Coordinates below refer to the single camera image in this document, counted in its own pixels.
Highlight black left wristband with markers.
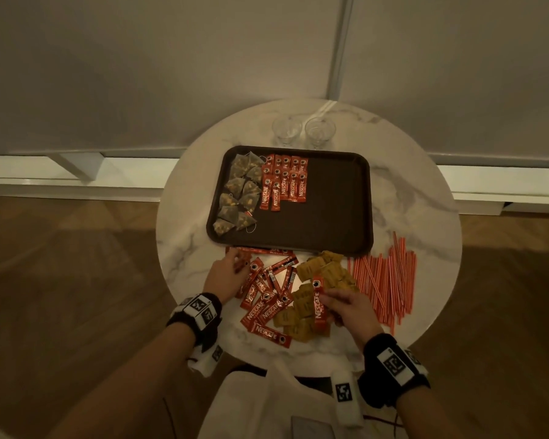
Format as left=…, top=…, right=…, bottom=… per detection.
left=166, top=292, right=224, bottom=352

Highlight perforated metal wall rail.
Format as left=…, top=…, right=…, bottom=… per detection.
left=327, top=0, right=356, bottom=101

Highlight pile of yellow sachets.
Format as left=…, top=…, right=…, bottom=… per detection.
left=272, top=250, right=360, bottom=343

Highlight single red coffee stick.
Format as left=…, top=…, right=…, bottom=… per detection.
left=312, top=274, right=331, bottom=334
left=232, top=249, right=253, bottom=275

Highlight dark brown tray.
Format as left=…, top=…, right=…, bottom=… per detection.
left=206, top=145, right=375, bottom=257

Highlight pile of orange stick packets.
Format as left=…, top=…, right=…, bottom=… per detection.
left=346, top=231, right=418, bottom=335

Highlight red Nescafe sachets group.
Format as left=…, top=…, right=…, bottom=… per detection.
left=259, top=154, right=310, bottom=212

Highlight black right camera cable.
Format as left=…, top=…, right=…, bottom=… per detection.
left=364, top=412, right=406, bottom=439

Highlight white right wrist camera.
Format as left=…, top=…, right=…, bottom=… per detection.
left=331, top=369, right=365, bottom=428

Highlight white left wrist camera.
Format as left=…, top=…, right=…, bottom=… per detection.
left=186, top=342, right=225, bottom=378

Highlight black left camera cable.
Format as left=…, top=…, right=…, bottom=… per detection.
left=162, top=397, right=179, bottom=439

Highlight neat cluster of tea bags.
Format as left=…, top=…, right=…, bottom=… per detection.
left=212, top=152, right=267, bottom=237

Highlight person's right forearm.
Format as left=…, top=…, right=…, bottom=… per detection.
left=395, top=386, right=467, bottom=439

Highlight round white marble table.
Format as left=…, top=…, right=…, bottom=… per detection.
left=0, top=150, right=549, bottom=216

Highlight person's white trousers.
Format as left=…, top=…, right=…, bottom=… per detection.
left=0, top=359, right=408, bottom=439

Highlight person's left hand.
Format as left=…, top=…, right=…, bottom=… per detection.
left=203, top=247, right=253, bottom=306

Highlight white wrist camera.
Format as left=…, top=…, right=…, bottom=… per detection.
left=186, top=342, right=225, bottom=378
left=331, top=369, right=365, bottom=428

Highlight black camera cable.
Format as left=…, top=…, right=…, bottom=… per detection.
left=162, top=397, right=179, bottom=439
left=364, top=412, right=406, bottom=439

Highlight person's right hand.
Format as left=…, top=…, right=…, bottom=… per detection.
left=319, top=287, right=385, bottom=352

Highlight pile of red Nescafe sachets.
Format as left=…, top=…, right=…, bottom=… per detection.
left=226, top=245, right=301, bottom=349

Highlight black right wristband with markers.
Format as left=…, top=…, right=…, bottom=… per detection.
left=357, top=333, right=431, bottom=410

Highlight black wristband with markers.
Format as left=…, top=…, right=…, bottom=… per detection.
left=357, top=333, right=431, bottom=410
left=166, top=292, right=224, bottom=352

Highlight person's left forearm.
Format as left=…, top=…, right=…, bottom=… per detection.
left=45, top=322, right=198, bottom=439

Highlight clear glass cup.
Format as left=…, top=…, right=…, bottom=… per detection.
left=271, top=115, right=304, bottom=148
left=304, top=116, right=337, bottom=149

